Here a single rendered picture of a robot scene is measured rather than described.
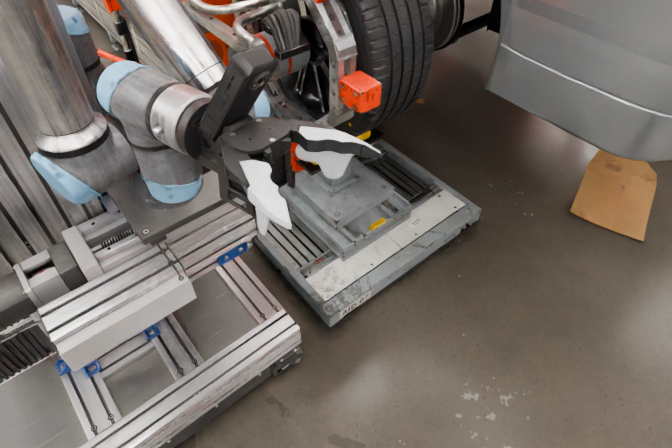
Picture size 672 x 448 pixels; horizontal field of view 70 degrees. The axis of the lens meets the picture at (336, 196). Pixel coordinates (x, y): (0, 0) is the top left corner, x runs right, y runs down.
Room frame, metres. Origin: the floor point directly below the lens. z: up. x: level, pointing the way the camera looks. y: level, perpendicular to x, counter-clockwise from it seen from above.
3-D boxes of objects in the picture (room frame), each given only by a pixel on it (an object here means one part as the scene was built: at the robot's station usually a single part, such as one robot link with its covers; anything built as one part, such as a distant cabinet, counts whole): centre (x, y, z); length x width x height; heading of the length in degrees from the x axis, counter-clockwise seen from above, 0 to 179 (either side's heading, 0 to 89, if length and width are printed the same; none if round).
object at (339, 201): (1.45, 0.01, 0.32); 0.40 x 0.30 x 0.28; 39
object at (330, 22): (1.34, 0.14, 0.85); 0.54 x 0.07 x 0.54; 39
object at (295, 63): (1.30, 0.20, 0.85); 0.21 x 0.14 x 0.14; 129
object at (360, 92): (1.10, -0.06, 0.85); 0.09 x 0.08 x 0.07; 39
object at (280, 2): (1.19, 0.17, 1.03); 0.19 x 0.18 x 0.11; 129
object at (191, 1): (1.34, 0.30, 1.03); 0.19 x 0.18 x 0.11; 129
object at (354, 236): (1.43, -0.01, 0.13); 0.50 x 0.36 x 0.10; 39
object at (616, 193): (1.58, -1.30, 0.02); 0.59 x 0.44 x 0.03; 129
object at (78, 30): (1.15, 0.69, 0.98); 0.13 x 0.12 x 0.14; 115
